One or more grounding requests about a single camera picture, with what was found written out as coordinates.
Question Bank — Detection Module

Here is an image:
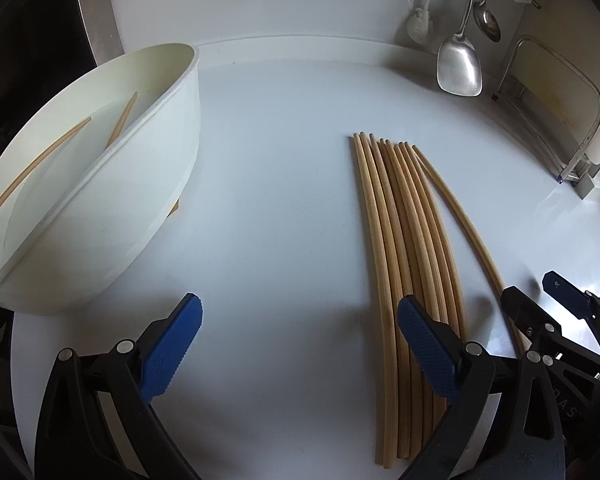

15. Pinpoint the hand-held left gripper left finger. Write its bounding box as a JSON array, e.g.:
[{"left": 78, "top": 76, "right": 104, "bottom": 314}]
[{"left": 34, "top": 293, "right": 204, "bottom": 480}]

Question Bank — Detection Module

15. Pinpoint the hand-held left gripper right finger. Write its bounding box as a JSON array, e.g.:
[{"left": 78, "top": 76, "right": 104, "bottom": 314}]
[{"left": 397, "top": 295, "right": 567, "bottom": 480}]

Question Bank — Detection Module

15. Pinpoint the bundle of wooden chopsticks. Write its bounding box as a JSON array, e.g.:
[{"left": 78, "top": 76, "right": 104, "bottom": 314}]
[{"left": 352, "top": 131, "right": 528, "bottom": 470}]

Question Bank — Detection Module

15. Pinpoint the metal ladle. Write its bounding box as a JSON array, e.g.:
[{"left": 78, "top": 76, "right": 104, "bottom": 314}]
[{"left": 472, "top": 0, "right": 503, "bottom": 44}]

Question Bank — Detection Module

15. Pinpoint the cream cutting board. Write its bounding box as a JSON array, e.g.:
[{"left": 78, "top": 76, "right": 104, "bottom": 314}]
[{"left": 505, "top": 40, "right": 600, "bottom": 177}]

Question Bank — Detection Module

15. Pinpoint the white round plastic basin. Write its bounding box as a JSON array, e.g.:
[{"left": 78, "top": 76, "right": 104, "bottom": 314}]
[{"left": 0, "top": 42, "right": 203, "bottom": 317}]

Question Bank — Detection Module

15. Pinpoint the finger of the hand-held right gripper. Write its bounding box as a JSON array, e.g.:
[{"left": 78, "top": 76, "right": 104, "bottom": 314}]
[
  {"left": 500, "top": 285, "right": 564, "bottom": 357},
  {"left": 542, "top": 270, "right": 600, "bottom": 359}
]

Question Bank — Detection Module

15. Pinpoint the metal spatula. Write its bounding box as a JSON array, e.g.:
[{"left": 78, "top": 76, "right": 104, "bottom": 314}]
[{"left": 436, "top": 0, "right": 483, "bottom": 97}]

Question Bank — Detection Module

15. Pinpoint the metal wire rack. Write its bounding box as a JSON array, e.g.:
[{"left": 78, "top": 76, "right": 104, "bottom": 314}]
[{"left": 497, "top": 35, "right": 600, "bottom": 199}]

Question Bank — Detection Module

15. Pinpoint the white dish brush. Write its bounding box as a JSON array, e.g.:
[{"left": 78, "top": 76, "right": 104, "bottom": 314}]
[{"left": 406, "top": 0, "right": 436, "bottom": 44}]

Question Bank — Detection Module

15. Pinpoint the black gas stove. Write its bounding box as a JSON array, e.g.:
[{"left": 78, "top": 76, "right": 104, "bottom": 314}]
[{"left": 0, "top": 0, "right": 101, "bottom": 128}]

